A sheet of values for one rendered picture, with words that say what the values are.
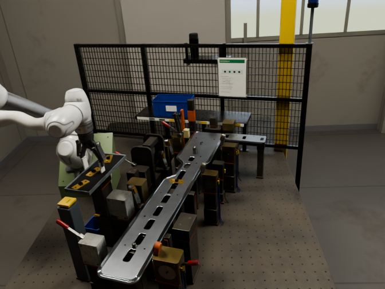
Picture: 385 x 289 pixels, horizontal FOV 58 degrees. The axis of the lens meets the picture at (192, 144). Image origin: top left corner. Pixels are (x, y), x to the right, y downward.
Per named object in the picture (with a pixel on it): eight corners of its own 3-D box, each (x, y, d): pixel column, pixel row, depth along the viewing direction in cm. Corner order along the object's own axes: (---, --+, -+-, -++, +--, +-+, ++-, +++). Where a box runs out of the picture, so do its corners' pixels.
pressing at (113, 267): (142, 287, 133) (141, 284, 132) (91, 276, 140) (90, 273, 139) (225, 134, 249) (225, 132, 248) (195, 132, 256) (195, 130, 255)
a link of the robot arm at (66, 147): (64, 170, 234) (50, 161, 213) (66, 143, 239) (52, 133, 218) (88, 168, 233) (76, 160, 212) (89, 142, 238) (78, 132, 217)
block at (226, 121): (233, 167, 263) (232, 124, 247) (223, 166, 265) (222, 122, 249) (235, 162, 270) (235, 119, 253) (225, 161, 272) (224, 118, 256)
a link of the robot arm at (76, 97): (75, 116, 172) (63, 127, 161) (67, 85, 165) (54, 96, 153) (96, 115, 171) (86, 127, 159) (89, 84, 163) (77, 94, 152)
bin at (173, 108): (191, 117, 270) (189, 101, 264) (153, 116, 277) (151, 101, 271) (195, 109, 284) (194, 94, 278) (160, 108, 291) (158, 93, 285)
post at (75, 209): (89, 282, 174) (69, 210, 154) (76, 278, 176) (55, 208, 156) (97, 270, 180) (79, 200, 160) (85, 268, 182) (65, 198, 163)
